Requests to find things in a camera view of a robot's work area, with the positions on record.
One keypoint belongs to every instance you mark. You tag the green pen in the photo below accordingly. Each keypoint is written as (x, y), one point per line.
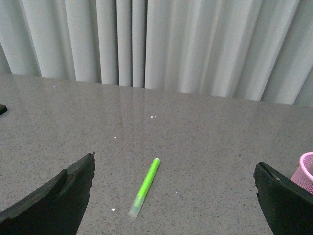
(144, 188)

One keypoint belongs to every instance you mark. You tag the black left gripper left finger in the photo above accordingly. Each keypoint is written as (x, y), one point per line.
(55, 208)

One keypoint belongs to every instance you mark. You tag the white curtain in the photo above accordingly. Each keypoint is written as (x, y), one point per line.
(258, 50)

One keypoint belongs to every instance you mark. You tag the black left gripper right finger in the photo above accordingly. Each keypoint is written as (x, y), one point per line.
(287, 208)

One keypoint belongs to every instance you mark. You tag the pink mesh cup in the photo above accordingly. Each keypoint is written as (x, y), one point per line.
(303, 176)

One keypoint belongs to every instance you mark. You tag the black flat object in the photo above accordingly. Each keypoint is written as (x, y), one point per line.
(3, 109)

